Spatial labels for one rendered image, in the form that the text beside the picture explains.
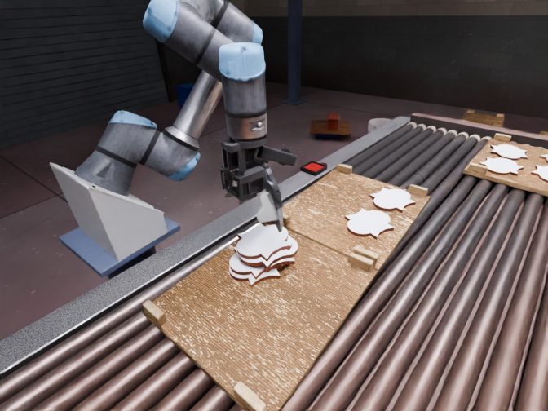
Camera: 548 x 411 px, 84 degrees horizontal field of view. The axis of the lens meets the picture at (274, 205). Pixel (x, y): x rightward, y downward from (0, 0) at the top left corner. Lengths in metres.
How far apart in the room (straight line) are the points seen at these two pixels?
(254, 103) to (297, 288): 0.41
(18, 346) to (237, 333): 0.44
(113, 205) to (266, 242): 0.42
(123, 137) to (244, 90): 0.51
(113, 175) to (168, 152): 0.16
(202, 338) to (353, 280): 0.35
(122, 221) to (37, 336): 0.32
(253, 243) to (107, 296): 0.36
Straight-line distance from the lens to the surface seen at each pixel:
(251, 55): 0.53
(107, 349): 0.75
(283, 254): 0.72
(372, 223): 0.91
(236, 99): 0.54
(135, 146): 0.97
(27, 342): 0.84
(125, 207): 0.92
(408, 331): 0.71
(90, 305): 0.84
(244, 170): 0.59
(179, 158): 0.98
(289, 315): 0.67
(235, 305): 0.69
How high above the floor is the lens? 1.47
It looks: 34 degrees down
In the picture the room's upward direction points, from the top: 2 degrees counter-clockwise
